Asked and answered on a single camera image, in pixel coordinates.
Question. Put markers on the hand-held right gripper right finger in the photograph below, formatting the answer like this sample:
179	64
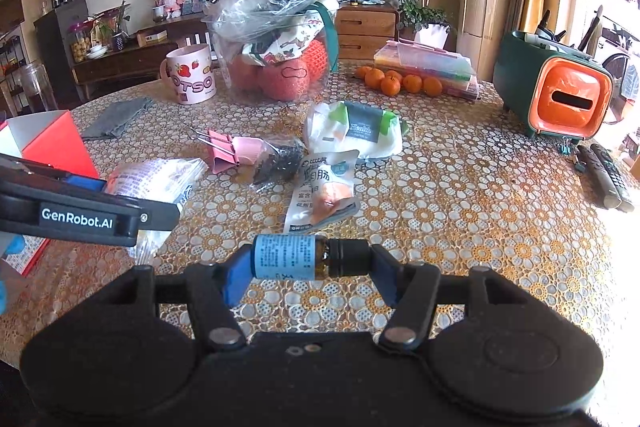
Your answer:
382	274

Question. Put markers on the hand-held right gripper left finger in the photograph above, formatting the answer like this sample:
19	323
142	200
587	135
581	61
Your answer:
235	279

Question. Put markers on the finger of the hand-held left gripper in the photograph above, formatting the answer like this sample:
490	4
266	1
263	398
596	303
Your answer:
75	217
82	183

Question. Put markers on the red cardboard box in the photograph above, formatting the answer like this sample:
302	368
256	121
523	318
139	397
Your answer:
60	142

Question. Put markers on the small brown bottle blue label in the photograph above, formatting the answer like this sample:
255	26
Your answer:
285	257

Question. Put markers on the purple print plastic packet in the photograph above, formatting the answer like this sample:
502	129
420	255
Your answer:
150	179

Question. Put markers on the white sausage snack packet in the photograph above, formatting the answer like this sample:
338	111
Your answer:
320	187

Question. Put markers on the clear bag of black bits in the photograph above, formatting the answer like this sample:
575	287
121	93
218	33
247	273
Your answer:
280	159

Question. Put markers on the floral tablecloth desktop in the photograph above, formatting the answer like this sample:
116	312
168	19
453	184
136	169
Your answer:
475	207

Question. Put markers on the person's left hand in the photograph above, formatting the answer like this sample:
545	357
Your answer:
12	246

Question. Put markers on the grey cloth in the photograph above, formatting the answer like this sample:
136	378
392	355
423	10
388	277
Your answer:
115	117

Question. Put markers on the tall glass bottle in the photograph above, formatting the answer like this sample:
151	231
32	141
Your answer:
37	87

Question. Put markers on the wooden television console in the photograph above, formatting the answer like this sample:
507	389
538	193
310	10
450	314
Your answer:
115	64

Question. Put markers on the pink binder clip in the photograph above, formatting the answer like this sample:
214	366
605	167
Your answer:
235	152

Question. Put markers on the white bowl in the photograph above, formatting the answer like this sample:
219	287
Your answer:
96	52

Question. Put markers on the pink lid snack jar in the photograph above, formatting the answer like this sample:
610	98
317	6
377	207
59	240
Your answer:
80	47

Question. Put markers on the black cabinet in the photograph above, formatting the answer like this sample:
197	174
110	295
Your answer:
55	42

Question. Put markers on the small plant in dark pot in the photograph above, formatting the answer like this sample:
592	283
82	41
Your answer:
119	41

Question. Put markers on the wet wipes packet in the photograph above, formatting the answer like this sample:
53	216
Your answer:
360	127

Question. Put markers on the pink strawberry mug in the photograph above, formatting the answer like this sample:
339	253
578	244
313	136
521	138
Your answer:
192	77

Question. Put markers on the tan box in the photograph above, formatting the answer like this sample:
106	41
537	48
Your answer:
152	38

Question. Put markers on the pile of oranges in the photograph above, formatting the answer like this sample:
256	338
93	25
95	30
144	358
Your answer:
412	84

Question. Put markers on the small key bunch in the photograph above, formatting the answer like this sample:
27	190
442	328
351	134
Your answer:
580	164

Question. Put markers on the grey remote control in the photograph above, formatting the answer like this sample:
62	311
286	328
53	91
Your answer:
597	177
617	179

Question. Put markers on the wooden drawer cabinet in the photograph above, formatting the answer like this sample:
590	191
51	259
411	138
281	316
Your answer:
365	27

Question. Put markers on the large clear plastic bag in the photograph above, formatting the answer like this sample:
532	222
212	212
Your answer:
280	32

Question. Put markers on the green orange tissue box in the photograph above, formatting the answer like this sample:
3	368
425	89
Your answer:
570	102

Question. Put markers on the white washing machine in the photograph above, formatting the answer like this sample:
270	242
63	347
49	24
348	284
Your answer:
620	37

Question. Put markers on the wooden wall shelving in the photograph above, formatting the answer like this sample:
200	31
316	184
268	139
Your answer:
12	7

